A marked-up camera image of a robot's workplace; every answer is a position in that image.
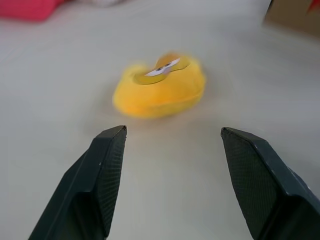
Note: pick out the pink soft item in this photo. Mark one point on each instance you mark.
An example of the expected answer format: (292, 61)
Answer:
(25, 8)

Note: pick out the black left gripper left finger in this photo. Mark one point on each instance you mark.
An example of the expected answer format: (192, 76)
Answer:
(87, 185)

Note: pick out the yellow plush toy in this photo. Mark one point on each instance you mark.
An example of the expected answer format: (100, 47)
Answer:
(162, 95)

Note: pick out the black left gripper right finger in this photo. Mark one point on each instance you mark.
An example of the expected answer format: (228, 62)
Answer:
(262, 185)

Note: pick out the brown cardboard box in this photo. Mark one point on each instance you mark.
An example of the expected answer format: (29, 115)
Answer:
(292, 17)

